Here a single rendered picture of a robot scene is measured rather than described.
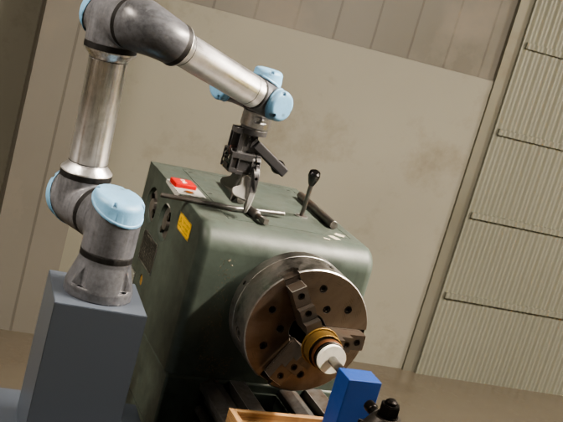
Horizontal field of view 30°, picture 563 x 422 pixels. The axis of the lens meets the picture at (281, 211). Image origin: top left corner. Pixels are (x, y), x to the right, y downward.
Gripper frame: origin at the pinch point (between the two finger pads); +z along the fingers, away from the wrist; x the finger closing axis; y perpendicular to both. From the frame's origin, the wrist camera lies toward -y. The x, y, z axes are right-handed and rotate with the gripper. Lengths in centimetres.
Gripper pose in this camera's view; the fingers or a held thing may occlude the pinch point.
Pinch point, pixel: (240, 204)
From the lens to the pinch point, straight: 269.0
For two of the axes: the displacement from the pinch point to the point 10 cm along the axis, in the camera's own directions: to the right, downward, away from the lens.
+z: -2.6, 9.4, 2.3
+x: 3.4, 3.1, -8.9
